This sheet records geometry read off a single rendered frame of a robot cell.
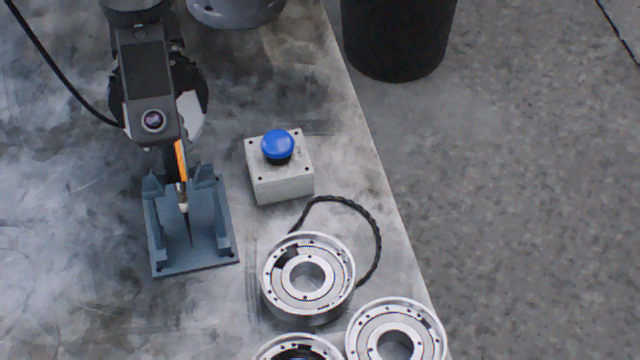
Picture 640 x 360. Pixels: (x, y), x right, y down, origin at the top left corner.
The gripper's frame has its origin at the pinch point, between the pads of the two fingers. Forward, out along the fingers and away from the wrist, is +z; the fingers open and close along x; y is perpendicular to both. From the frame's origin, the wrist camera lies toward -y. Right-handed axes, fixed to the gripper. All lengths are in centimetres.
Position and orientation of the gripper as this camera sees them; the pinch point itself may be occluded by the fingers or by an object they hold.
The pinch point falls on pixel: (170, 142)
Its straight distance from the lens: 95.6
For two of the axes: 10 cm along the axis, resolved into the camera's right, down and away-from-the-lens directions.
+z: 0.1, 5.9, 8.1
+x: -9.7, 1.9, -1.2
